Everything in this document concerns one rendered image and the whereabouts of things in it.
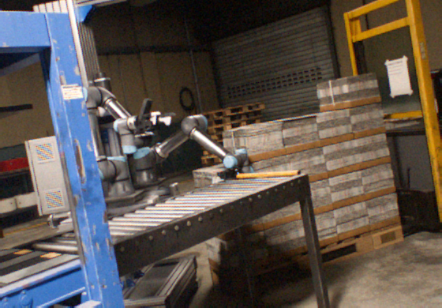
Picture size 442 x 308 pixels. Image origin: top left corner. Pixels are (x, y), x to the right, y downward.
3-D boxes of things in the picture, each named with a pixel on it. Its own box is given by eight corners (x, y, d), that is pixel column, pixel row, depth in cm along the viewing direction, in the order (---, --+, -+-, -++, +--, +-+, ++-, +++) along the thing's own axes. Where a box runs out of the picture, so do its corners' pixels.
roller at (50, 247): (43, 251, 213) (40, 239, 213) (106, 258, 180) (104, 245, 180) (31, 255, 209) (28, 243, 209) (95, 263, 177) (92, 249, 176)
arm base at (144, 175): (132, 185, 343) (130, 170, 343) (140, 182, 358) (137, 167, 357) (154, 182, 340) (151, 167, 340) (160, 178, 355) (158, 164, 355)
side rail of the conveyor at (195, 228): (304, 196, 270) (300, 174, 269) (312, 196, 266) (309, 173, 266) (83, 288, 174) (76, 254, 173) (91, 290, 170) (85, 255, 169)
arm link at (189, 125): (178, 114, 323) (237, 159, 307) (188, 112, 333) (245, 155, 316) (170, 129, 328) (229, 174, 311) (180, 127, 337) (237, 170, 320)
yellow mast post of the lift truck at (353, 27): (375, 212, 452) (342, 13, 443) (383, 210, 456) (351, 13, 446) (383, 213, 444) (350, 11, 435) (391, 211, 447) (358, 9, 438)
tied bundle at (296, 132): (260, 155, 386) (254, 125, 384) (293, 148, 397) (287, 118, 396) (286, 155, 351) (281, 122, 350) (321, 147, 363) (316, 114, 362)
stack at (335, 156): (211, 284, 367) (190, 170, 363) (342, 242, 414) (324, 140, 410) (235, 298, 332) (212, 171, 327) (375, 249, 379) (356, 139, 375)
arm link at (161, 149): (138, 154, 357) (192, 112, 331) (151, 151, 370) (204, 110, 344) (146, 168, 356) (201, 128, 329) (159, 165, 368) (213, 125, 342)
